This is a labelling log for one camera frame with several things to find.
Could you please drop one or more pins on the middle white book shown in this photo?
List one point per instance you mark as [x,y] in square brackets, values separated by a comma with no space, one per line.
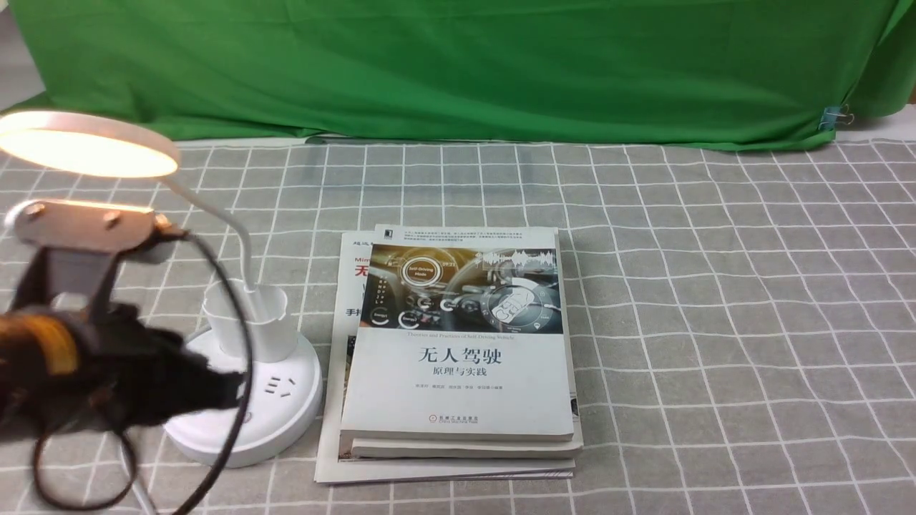
[465,448]

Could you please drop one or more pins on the white desk lamp with sockets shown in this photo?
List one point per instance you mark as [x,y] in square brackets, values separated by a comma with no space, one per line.
[287,380]

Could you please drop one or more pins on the silver camera mount bracket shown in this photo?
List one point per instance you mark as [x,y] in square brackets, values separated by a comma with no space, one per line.
[80,246]

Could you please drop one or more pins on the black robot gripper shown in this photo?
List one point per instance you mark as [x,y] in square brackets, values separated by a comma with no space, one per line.
[136,375]

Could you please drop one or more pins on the grey checked tablecloth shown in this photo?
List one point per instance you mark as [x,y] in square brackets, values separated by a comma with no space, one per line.
[742,324]

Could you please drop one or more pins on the bottom thin white book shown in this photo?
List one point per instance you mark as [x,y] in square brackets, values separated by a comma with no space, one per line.
[333,467]

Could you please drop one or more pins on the green backdrop cloth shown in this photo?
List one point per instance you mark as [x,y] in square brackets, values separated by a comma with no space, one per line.
[724,75]

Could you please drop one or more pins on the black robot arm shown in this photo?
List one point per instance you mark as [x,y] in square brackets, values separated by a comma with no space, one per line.
[62,371]

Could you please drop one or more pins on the blue binder clip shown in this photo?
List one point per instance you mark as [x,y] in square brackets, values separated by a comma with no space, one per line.
[836,117]

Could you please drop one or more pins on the top book autonomous driving cover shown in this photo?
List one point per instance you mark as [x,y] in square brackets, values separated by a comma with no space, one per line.
[458,357]

